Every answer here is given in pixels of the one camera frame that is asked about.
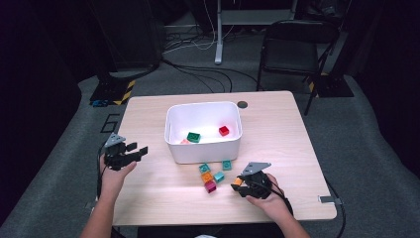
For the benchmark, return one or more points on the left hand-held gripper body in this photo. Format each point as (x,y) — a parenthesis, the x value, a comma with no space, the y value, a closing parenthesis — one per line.
(117,158)

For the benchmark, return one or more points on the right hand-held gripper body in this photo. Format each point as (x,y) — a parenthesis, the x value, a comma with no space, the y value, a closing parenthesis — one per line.
(259,185)

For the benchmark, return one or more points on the orange toy block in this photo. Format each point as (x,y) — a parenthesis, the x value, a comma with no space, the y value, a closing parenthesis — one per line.
(207,177)
(237,181)

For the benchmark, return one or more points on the teal toy block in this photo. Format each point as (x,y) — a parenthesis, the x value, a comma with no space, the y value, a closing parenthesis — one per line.
(227,165)
(204,168)

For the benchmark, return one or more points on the light blue toy block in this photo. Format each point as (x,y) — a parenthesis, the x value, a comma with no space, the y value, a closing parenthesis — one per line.
(219,177)

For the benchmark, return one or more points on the magenta toy block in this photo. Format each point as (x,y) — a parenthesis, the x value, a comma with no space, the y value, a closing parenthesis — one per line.
(210,187)

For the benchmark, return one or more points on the pink toy block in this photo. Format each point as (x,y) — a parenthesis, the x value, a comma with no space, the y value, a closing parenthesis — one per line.
(184,142)

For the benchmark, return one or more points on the red toy block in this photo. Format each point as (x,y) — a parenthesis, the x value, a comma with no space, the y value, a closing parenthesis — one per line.
(224,131)

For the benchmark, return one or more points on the white plastic bin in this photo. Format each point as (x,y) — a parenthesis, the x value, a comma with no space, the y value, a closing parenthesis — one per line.
(198,152)

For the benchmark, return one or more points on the green toy block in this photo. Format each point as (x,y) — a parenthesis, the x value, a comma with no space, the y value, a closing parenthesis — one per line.
(193,137)

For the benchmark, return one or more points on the person's right hand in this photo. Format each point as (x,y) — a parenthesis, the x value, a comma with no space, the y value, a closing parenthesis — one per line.
(272,203)

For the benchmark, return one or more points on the person's left hand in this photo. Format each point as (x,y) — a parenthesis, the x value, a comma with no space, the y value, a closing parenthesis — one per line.
(112,181)

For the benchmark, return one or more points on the small blue object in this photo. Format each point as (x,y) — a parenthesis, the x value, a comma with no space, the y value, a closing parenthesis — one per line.
(99,103)

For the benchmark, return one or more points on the black yellow striped stand base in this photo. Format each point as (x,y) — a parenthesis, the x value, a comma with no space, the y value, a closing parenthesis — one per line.
(112,91)

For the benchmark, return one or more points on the dark round table grommet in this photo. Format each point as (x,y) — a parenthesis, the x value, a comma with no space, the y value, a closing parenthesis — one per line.
(242,104)

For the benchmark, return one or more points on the black folding chair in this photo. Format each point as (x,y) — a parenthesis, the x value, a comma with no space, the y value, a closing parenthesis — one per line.
(290,53)

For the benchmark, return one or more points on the grey metal table bracket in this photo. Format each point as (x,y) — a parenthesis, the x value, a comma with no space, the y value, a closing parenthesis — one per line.
(89,205)
(328,199)

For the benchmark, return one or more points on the white desk frame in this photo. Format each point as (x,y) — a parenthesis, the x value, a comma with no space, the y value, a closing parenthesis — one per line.
(218,39)

